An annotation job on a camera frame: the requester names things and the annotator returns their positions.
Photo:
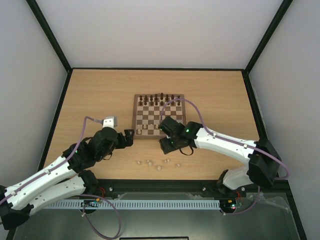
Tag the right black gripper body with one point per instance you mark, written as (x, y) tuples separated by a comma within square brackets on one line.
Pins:
[(165, 144)]

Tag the white slotted cable duct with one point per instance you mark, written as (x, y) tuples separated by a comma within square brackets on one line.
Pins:
[(78, 204)]

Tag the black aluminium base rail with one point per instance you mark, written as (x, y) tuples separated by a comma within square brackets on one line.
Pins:
[(205, 188)]

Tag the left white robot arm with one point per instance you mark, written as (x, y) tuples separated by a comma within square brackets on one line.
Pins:
[(69, 175)]

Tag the wooden chess board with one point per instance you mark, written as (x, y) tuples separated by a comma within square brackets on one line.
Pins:
[(146, 115)]

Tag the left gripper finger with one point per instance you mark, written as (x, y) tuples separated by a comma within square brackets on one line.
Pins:
[(126, 137), (130, 136)]

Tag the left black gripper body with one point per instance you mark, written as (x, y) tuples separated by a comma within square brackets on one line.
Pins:
[(119, 145)]

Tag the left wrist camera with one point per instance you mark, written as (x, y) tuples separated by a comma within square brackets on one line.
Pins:
[(110, 122)]

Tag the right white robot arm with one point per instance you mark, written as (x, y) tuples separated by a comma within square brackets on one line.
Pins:
[(260, 160)]

